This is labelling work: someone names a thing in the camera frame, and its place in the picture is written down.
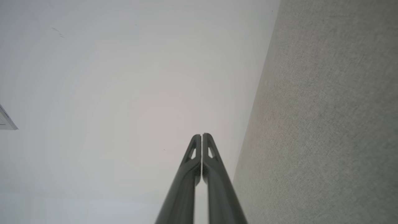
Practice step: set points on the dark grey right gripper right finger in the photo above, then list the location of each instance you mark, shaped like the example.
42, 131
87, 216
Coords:
220, 193

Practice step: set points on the grey fabric sofa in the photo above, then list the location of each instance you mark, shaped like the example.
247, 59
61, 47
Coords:
326, 109

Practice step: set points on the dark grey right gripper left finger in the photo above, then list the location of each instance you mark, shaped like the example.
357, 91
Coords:
183, 193

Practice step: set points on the grey flat object at edge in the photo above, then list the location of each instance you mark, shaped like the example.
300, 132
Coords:
5, 121

